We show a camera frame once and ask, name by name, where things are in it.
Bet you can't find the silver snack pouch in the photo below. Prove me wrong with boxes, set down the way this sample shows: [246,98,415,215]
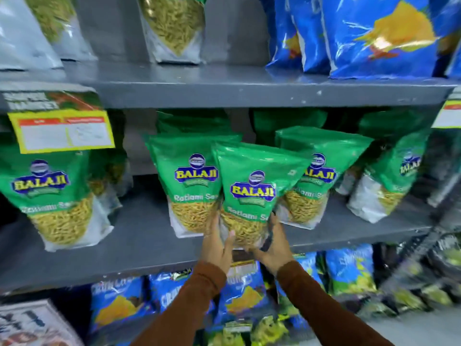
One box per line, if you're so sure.
[0,0,65,71]

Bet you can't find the person's right hand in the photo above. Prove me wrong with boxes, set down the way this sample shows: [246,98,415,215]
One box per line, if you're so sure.
[248,213,296,276]

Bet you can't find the person's left forearm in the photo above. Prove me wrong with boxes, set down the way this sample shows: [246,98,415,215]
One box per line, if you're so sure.
[131,261,228,346]

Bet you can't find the clear window noodle snack pouch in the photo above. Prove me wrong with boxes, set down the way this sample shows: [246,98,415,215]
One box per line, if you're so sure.
[23,0,98,62]
[138,0,207,65]

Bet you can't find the row of small blue packets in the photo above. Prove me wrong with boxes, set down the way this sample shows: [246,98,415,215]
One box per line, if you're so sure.
[89,244,379,346]

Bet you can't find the grey metal shelf board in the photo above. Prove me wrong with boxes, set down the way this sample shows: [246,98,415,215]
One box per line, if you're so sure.
[0,60,461,114]
[0,174,438,294]

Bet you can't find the person's right forearm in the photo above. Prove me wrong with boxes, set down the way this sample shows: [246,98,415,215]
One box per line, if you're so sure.
[275,261,394,346]

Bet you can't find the white printed box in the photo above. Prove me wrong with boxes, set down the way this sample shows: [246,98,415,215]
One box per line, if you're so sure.
[0,299,84,346]

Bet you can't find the person's left hand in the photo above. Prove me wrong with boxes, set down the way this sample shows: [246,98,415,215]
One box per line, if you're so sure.
[200,211,236,275]

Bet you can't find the large blue chip bag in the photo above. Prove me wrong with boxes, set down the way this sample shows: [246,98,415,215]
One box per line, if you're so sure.
[288,0,332,75]
[259,0,304,69]
[432,0,461,79]
[320,0,440,80]

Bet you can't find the yellow price label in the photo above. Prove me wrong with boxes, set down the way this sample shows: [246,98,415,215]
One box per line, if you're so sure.
[431,100,461,129]
[7,109,116,154]

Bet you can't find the row of green packets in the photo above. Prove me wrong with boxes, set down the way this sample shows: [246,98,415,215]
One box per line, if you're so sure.
[0,108,433,253]

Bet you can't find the green snack packet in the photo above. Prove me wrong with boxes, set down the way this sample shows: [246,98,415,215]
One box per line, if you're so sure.
[212,142,312,250]

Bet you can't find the green and red shelf sign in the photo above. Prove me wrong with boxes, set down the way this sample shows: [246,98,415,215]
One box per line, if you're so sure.
[0,91,105,113]

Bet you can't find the group of dark snack packets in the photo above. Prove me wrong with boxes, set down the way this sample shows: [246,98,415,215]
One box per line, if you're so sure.
[375,232,461,314]

